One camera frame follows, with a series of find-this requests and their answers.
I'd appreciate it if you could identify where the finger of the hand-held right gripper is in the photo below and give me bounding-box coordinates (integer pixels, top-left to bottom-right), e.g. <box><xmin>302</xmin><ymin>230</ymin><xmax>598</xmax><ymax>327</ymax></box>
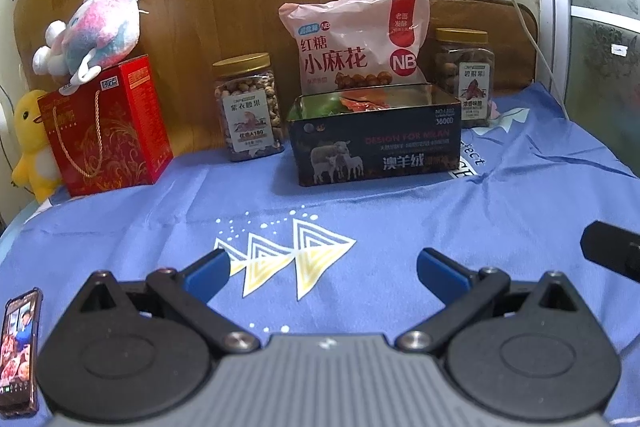
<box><xmin>581</xmin><ymin>220</ymin><xmax>640</xmax><ymax>284</ymax></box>

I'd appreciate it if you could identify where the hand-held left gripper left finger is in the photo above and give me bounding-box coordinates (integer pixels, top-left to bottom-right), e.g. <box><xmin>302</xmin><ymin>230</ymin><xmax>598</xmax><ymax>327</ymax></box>
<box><xmin>70</xmin><ymin>249</ymin><xmax>262</xmax><ymax>353</ymax></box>

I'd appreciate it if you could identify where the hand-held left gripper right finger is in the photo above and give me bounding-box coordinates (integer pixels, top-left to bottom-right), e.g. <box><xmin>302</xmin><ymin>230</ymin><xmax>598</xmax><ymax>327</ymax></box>
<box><xmin>397</xmin><ymin>248</ymin><xmax>581</xmax><ymax>353</ymax></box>

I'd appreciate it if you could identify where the dark tin box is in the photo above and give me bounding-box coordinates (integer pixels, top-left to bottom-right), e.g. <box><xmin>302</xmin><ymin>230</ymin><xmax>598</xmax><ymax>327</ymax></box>
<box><xmin>286</xmin><ymin>83</ymin><xmax>462</xmax><ymax>186</ymax></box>

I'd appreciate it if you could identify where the blue printed cloth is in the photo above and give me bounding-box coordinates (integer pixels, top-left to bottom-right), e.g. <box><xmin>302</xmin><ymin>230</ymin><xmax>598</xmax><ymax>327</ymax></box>
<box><xmin>0</xmin><ymin>82</ymin><xmax>640</xmax><ymax>427</ymax></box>

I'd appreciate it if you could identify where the gold-lid cashew jar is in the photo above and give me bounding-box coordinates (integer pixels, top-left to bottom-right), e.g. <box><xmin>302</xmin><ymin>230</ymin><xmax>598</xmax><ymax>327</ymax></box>
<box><xmin>212</xmin><ymin>52</ymin><xmax>286</xmax><ymax>162</ymax></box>

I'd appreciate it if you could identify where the red gift box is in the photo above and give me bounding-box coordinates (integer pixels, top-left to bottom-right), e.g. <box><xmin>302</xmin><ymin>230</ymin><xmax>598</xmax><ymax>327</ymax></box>
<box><xmin>37</xmin><ymin>54</ymin><xmax>174</xmax><ymax>198</ymax></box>

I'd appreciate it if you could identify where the orange snack packet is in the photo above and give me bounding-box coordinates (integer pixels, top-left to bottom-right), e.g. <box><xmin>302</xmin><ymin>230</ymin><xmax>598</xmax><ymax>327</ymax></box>
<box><xmin>339</xmin><ymin>91</ymin><xmax>392</xmax><ymax>112</ymax></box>

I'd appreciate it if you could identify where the gold-lid pecan jar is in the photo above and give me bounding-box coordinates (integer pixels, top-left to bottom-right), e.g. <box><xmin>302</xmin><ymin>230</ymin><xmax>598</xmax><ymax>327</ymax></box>
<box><xmin>432</xmin><ymin>28</ymin><xmax>496</xmax><ymax>129</ymax></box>

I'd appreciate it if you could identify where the smartphone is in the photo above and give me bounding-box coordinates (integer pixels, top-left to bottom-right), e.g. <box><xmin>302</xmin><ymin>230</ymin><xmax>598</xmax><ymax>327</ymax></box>
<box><xmin>0</xmin><ymin>287</ymin><xmax>44</xmax><ymax>416</ymax></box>

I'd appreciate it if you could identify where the yellow duck plush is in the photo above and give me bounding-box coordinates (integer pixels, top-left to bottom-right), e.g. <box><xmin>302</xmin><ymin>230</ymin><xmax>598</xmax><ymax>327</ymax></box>
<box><xmin>11</xmin><ymin>89</ymin><xmax>64</xmax><ymax>202</ymax></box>

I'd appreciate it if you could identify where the frosted window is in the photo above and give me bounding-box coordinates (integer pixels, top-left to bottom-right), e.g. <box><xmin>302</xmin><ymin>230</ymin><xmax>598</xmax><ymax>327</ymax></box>
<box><xmin>559</xmin><ymin>0</ymin><xmax>640</xmax><ymax>135</ymax></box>

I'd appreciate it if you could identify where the pink snack bag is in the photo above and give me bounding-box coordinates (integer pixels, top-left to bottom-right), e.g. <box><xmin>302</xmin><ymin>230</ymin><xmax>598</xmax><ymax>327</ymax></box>
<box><xmin>278</xmin><ymin>0</ymin><xmax>431</xmax><ymax>96</ymax></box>

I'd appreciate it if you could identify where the pink plush toy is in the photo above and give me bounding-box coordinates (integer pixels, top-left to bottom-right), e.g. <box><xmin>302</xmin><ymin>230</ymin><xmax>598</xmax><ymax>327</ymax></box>
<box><xmin>32</xmin><ymin>0</ymin><xmax>151</xmax><ymax>95</ymax></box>

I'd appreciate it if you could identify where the white cable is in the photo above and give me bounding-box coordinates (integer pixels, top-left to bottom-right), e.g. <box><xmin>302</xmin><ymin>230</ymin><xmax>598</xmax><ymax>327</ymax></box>
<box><xmin>457</xmin><ymin>0</ymin><xmax>568</xmax><ymax>115</ymax></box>

